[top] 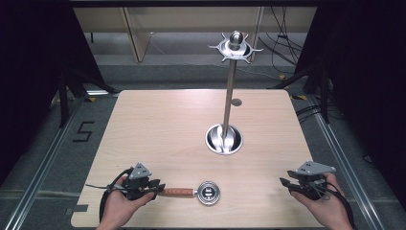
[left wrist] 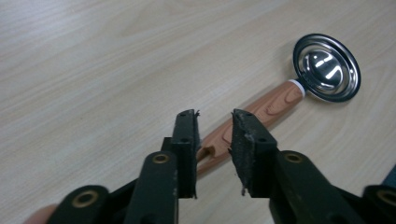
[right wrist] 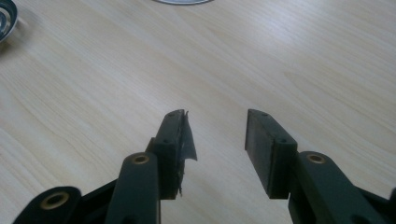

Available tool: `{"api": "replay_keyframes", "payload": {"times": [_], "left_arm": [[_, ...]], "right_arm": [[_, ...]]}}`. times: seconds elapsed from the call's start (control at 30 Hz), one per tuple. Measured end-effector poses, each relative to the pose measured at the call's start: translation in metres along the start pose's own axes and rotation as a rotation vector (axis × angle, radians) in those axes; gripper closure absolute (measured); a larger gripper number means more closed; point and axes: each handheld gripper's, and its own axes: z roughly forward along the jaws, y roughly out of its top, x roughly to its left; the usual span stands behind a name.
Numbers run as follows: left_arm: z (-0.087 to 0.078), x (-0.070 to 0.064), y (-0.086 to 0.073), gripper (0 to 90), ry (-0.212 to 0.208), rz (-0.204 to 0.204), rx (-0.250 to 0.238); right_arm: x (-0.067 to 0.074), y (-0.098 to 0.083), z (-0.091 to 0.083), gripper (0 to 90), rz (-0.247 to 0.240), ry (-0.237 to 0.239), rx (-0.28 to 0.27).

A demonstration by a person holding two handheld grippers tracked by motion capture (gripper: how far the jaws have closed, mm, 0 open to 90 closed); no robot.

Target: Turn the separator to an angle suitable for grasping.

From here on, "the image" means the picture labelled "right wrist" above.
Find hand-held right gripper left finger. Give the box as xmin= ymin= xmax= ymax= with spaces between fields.
xmin=104 ymin=108 xmax=198 ymax=224

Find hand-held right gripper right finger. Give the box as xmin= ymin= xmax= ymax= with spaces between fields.
xmin=244 ymin=108 xmax=390 ymax=224

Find dark round metal bowl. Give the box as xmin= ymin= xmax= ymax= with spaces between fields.
xmin=0 ymin=0 xmax=19 ymax=44

